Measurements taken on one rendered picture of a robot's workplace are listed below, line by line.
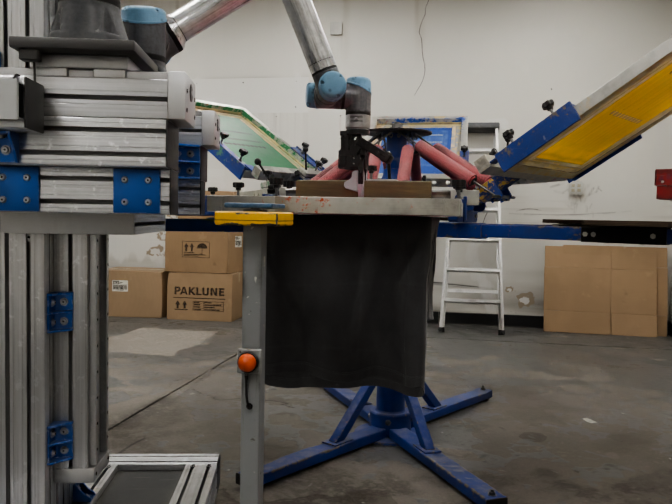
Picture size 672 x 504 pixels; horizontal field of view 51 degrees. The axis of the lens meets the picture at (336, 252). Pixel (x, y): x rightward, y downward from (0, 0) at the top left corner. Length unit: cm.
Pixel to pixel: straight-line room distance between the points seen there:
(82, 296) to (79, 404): 25
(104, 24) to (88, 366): 75
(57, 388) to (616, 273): 525
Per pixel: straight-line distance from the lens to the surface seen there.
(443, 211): 155
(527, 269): 631
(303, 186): 212
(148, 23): 195
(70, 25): 145
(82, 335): 168
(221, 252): 617
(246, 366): 142
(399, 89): 641
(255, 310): 143
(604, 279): 632
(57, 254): 168
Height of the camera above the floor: 95
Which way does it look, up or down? 3 degrees down
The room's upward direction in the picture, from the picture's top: 1 degrees clockwise
